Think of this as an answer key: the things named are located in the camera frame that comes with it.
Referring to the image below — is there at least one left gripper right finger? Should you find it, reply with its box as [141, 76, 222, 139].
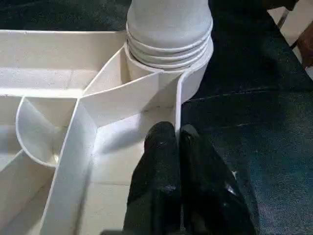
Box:
[179, 125, 257, 235]

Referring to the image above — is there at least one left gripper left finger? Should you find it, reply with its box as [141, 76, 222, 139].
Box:
[122, 122, 183, 235]

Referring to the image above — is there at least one white plastic table top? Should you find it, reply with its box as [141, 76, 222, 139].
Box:
[0, 29, 215, 235]

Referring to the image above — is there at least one white plastic table leg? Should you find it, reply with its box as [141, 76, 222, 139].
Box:
[126, 0, 214, 70]

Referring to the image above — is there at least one black work mat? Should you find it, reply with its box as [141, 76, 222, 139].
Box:
[0, 0, 313, 235]

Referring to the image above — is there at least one brown armchair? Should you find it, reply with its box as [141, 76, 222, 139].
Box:
[298, 29, 313, 68]

